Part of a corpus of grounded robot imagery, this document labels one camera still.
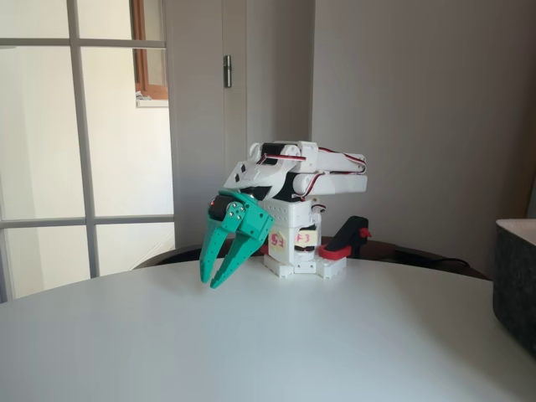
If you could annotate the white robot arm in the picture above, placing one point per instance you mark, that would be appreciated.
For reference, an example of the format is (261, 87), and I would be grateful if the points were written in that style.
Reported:
(335, 184)

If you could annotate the metal door hinge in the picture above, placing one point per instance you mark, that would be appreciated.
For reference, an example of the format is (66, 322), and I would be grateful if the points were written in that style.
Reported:
(227, 71)

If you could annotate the dark grey felt basket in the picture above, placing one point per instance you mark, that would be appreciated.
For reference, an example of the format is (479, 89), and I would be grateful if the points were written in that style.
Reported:
(515, 285)

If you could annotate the yellow note marked F3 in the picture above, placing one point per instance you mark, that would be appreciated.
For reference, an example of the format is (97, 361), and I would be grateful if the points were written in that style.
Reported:
(305, 238)

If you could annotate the green gripper black servo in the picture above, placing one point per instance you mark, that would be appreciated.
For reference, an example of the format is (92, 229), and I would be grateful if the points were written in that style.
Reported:
(249, 222)

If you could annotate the white glazed door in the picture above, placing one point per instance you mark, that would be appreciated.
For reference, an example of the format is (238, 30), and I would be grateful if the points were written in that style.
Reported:
(82, 125)

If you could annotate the brown wooden window frame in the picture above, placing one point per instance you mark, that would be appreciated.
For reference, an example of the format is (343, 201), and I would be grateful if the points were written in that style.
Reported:
(141, 71)

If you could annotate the yellow note marked 5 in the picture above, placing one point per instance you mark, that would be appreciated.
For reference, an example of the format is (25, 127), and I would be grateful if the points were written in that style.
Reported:
(277, 240)

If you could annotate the dark brown wooden chair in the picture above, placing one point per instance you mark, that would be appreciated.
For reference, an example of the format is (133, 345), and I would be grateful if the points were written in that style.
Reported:
(176, 253)
(402, 251)

